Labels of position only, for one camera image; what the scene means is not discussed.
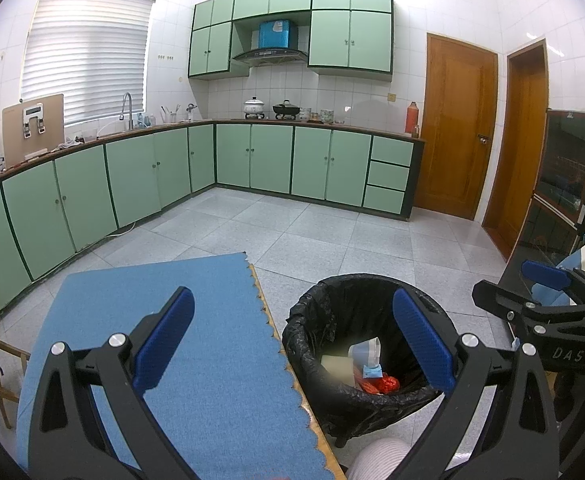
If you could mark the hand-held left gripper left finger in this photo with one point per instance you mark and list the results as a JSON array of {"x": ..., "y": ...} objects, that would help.
[{"x": 165, "y": 340}]

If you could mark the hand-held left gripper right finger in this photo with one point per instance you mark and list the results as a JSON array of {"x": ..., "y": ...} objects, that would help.
[{"x": 422, "y": 345}]

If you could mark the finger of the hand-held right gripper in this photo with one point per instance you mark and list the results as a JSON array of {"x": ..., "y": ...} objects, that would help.
[
  {"x": 542, "y": 272},
  {"x": 497, "y": 297}
]

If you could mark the orange foam fruit net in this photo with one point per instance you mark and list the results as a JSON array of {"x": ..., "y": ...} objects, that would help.
[{"x": 385, "y": 385}]

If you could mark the bin with black bag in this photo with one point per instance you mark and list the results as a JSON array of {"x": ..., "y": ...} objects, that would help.
[{"x": 332, "y": 310}]

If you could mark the blue foam mat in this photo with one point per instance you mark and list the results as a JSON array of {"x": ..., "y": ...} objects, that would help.
[{"x": 122, "y": 290}]

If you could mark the pale yellow sponge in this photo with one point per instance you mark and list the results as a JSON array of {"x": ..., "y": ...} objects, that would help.
[{"x": 337, "y": 370}]

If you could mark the black glass cabinet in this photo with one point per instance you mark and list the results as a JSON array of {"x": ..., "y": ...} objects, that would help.
[{"x": 562, "y": 160}]

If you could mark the person's leg in light pants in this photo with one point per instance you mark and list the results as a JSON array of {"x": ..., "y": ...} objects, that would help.
[{"x": 377, "y": 460}]

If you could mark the closed wooden door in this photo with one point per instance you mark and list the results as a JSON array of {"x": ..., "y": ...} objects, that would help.
[{"x": 457, "y": 130}]

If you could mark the green lower kitchen cabinets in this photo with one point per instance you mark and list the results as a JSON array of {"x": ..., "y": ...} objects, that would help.
[{"x": 137, "y": 175}]

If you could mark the green kitchen cabinets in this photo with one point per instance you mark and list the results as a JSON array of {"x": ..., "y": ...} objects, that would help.
[
  {"x": 137, "y": 175},
  {"x": 350, "y": 40}
]

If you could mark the red thermos bottle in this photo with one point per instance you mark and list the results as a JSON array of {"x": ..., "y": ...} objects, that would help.
[{"x": 411, "y": 120}]

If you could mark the utensil holder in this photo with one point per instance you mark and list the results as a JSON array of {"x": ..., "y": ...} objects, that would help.
[{"x": 170, "y": 117}]

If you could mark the metal kitchen faucet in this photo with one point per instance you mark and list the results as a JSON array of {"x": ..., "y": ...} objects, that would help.
[{"x": 128, "y": 110}]

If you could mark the white cooking pot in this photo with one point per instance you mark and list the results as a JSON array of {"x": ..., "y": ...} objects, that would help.
[{"x": 253, "y": 108}]

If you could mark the wooden board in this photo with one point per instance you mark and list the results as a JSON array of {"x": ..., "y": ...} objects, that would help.
[{"x": 12, "y": 140}]

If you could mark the black wok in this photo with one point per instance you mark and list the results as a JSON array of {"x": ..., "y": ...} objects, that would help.
[{"x": 286, "y": 110}]

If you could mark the white device on board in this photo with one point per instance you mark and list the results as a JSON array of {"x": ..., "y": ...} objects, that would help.
[{"x": 33, "y": 110}]

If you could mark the white window blind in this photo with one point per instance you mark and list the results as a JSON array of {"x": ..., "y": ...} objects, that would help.
[{"x": 87, "y": 55}]

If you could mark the green upper kitchen cabinets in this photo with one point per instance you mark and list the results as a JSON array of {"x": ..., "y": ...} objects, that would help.
[{"x": 350, "y": 40}]

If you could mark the black range hood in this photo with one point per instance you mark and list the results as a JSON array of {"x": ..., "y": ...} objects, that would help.
[{"x": 270, "y": 57}]

